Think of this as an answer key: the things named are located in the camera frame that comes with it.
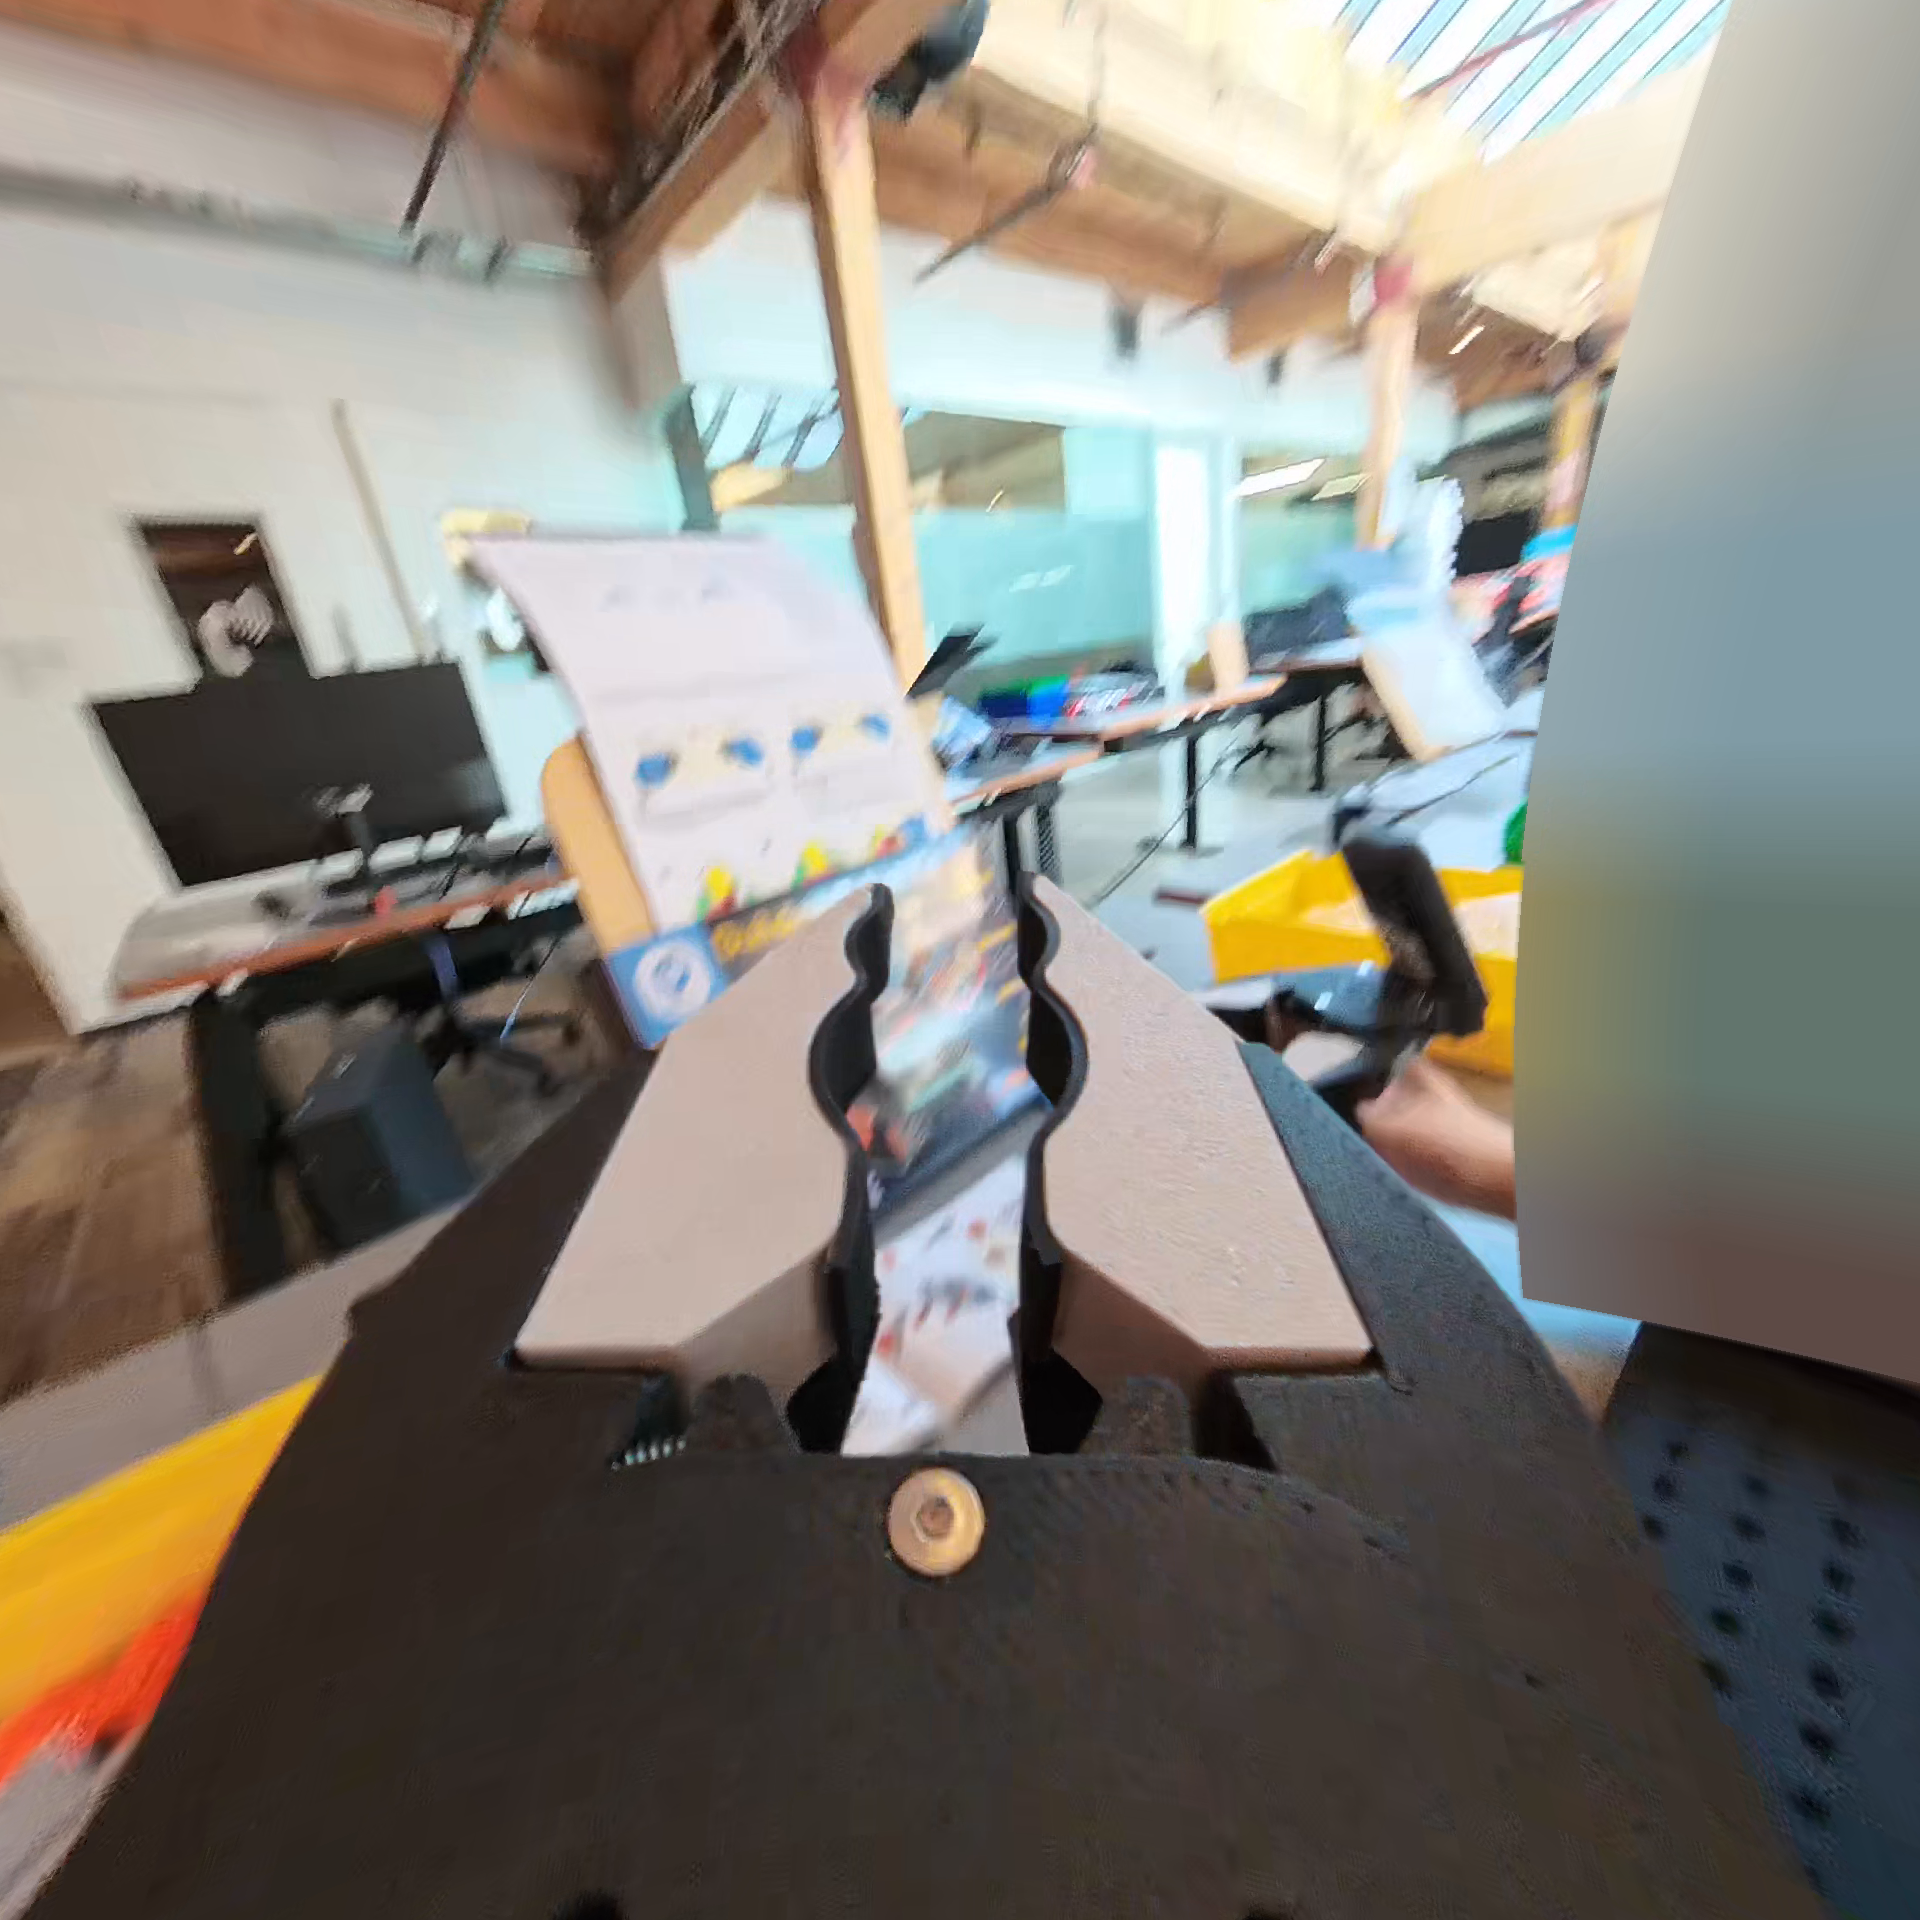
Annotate wooden top office table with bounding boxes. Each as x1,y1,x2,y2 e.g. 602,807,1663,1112
960,673,1291,857

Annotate black office chair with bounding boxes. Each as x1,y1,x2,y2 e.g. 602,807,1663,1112
412,921,588,1085

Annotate instruction poster on stand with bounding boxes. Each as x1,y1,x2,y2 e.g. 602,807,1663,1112
470,532,954,917

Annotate dark computer tower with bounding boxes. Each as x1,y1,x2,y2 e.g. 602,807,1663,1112
286,1036,474,1247

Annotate person's right hand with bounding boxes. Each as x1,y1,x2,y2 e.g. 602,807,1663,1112
1365,1055,1519,1221

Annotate wooden support post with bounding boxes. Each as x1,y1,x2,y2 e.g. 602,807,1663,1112
795,45,932,677
1354,270,1422,549

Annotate blue robot kit box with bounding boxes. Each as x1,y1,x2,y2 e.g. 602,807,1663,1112
608,825,1058,1215

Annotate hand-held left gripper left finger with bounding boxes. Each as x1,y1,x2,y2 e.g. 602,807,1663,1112
515,885,896,1454

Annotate black computer monitor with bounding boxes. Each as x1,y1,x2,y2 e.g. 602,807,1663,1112
93,660,509,886

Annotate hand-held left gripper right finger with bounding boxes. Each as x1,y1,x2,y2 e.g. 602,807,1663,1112
1015,872,1379,1454

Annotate wooden table black frame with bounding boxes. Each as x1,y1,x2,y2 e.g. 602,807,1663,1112
112,862,588,1295

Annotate open instruction booklet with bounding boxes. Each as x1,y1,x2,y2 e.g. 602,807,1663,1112
848,1171,1029,1454

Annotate yellow parts bin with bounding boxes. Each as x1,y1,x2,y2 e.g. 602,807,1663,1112
0,1371,325,1741
1204,847,1524,1079

